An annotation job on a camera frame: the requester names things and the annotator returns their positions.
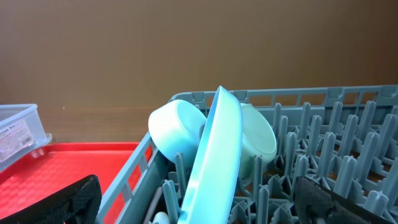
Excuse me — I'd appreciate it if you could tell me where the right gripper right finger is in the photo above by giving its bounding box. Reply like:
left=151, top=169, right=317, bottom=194
left=293, top=177, right=389, bottom=224

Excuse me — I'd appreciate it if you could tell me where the white plastic spoon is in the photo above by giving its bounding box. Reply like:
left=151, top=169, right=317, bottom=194
left=151, top=212, right=170, bottom=224

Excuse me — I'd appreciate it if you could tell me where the light blue plate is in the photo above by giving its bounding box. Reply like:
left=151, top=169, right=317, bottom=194
left=177, top=86, right=243, bottom=224

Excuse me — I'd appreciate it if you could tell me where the light blue bowl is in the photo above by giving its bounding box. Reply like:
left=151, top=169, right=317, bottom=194
left=148, top=100, right=206, bottom=167

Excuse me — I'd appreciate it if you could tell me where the red serving tray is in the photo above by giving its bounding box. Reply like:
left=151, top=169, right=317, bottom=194
left=1, top=142, right=138, bottom=218

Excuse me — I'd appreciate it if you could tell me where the grey dishwasher rack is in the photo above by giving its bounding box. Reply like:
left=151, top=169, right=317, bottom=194
left=96, top=85, right=397, bottom=223

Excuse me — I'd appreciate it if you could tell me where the clear plastic waste bin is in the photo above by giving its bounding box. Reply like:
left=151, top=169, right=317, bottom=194
left=1, top=104, right=52, bottom=170

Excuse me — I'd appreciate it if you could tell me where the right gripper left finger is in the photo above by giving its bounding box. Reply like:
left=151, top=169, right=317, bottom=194
left=1, top=174, right=102, bottom=224

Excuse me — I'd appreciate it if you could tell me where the light green bowl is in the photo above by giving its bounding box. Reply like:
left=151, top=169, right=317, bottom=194
left=238, top=103, right=277, bottom=179

